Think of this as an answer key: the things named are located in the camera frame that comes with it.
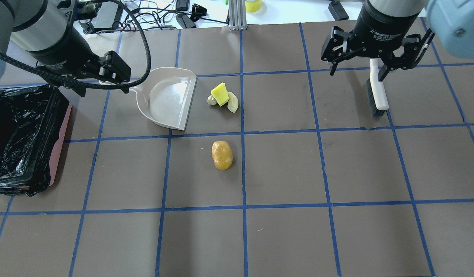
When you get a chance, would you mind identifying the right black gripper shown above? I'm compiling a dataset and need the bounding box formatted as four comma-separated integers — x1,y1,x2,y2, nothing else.
321,2,434,81

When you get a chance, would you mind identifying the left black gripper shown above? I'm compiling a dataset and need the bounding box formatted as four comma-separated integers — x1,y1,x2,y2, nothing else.
36,28,131,93

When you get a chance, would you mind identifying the beige plastic dustpan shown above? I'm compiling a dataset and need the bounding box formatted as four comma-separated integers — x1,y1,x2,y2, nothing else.
99,67,198,131

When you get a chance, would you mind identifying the white black-bristle hand brush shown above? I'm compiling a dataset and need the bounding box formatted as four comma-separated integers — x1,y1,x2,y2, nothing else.
366,58,389,117

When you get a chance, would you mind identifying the yellow green sponge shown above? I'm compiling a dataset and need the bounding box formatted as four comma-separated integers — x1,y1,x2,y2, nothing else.
210,82,229,107

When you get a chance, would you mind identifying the beige dumpling toy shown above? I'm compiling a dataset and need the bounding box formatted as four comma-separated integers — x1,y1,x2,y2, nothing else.
207,92,239,113

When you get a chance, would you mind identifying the orange potato toy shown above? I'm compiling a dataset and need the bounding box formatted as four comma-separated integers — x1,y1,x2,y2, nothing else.
211,141,233,170

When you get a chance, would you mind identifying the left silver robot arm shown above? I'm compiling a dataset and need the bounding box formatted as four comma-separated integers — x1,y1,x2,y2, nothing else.
0,0,131,97

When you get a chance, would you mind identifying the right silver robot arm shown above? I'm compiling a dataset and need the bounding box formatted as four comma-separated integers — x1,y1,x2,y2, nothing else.
321,0,474,81

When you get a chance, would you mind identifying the bin with black bag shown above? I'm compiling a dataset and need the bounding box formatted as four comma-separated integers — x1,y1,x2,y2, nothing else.
0,85,70,197

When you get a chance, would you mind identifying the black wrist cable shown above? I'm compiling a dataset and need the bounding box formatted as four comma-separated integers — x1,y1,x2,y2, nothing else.
0,0,151,90

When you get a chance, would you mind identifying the aluminium frame post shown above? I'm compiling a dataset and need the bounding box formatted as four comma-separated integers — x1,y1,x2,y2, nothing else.
228,0,248,30

